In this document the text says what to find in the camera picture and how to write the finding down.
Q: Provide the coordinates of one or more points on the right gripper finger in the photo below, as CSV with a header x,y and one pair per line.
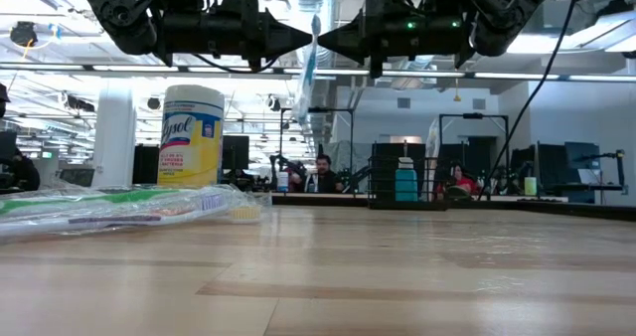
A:
x,y
355,28
355,48

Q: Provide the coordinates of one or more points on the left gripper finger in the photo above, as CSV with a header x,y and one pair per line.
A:
x,y
278,45
278,27

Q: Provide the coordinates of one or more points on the clear plastic bag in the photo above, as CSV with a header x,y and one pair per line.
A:
x,y
309,72

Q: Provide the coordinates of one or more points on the teal toothbrush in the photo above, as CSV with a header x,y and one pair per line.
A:
x,y
432,147

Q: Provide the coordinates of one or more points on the blue mouthwash bottle white cap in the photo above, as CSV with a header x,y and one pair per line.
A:
x,y
406,184

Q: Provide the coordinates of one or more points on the purple toothbrush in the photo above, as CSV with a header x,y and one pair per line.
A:
x,y
124,220

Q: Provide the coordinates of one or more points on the grey monitor on arm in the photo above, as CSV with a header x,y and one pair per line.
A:
x,y
579,149

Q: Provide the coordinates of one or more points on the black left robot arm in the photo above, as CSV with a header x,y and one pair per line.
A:
x,y
119,18

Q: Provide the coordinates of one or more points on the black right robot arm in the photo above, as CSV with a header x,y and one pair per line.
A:
x,y
507,13

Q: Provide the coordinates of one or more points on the yellow disinfecting wipes canister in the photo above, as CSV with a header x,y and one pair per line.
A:
x,y
191,142

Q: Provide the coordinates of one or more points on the black computer monitor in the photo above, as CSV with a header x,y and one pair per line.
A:
x,y
236,152

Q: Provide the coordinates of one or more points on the white pillar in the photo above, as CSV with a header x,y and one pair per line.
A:
x,y
114,127

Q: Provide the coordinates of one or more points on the person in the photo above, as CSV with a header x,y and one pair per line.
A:
x,y
325,182
464,184

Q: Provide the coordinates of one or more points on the white bottle blue label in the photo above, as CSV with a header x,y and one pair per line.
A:
x,y
283,183

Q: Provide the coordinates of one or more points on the black cabinet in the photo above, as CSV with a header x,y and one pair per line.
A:
x,y
145,164

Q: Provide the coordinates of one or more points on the dark desk monitors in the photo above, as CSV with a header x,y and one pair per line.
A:
x,y
546,164

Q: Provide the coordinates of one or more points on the light green cup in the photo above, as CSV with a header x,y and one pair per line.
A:
x,y
530,187

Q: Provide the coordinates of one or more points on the dark laptop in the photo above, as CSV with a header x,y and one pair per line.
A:
x,y
77,177

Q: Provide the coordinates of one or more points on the black metal frame stand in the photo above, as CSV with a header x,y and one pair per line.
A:
x,y
318,110
472,116

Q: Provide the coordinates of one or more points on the black ceiling camera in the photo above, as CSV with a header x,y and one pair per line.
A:
x,y
23,33

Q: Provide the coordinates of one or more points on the black aluminium table frame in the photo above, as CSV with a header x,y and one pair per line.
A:
x,y
546,209

